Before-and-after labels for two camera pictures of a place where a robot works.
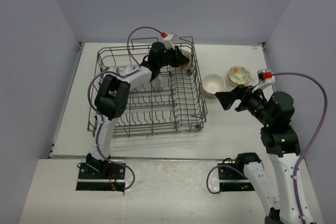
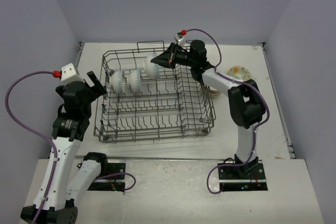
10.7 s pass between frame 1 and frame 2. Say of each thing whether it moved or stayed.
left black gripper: moved
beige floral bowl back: moved
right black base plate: stayed
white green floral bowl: stayed
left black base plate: stayed
